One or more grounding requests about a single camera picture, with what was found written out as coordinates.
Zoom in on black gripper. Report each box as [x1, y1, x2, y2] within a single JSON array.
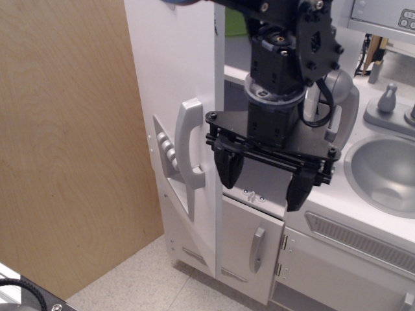
[[205, 104, 341, 212]]

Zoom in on white toy fridge door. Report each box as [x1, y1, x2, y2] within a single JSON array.
[[124, 1, 225, 277]]

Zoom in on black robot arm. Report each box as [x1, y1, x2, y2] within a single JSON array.
[[206, 1, 344, 212]]

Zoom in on green object in fridge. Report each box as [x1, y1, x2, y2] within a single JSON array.
[[225, 8, 247, 36]]

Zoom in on upper brass door hinge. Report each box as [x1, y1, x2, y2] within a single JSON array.
[[281, 235, 288, 250]]

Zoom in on brass door hinge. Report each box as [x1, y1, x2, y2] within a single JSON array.
[[281, 235, 288, 250], [275, 262, 281, 277]]

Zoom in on white lower freezer door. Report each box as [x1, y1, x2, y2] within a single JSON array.
[[219, 196, 284, 305]]

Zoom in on grey toy telephone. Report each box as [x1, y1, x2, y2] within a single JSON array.
[[304, 69, 359, 150]]

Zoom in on lower brass door hinge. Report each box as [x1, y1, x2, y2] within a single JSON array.
[[275, 262, 281, 277]]

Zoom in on grey ice dispenser panel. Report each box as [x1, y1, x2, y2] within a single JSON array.
[[153, 115, 195, 222]]

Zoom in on grey toy sink basin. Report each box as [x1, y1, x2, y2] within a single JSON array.
[[344, 135, 414, 219]]

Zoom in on grey toy faucet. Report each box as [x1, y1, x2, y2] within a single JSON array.
[[364, 83, 414, 137]]

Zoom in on grey vent grille panel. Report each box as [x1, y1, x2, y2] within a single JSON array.
[[305, 211, 414, 275]]

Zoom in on wooden sticks behind counter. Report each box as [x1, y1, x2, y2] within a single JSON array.
[[361, 35, 389, 84]]

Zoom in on grey toy microwave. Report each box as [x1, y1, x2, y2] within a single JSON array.
[[348, 0, 414, 35]]

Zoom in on black metal equipment base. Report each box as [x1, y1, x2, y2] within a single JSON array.
[[1, 263, 77, 311]]

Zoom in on grey lower door handle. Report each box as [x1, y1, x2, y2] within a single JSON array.
[[248, 227, 266, 273]]

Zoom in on grey fridge door handle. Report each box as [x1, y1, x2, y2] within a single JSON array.
[[174, 98, 206, 190]]

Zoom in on black cable on base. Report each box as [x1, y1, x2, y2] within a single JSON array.
[[0, 277, 48, 311]]

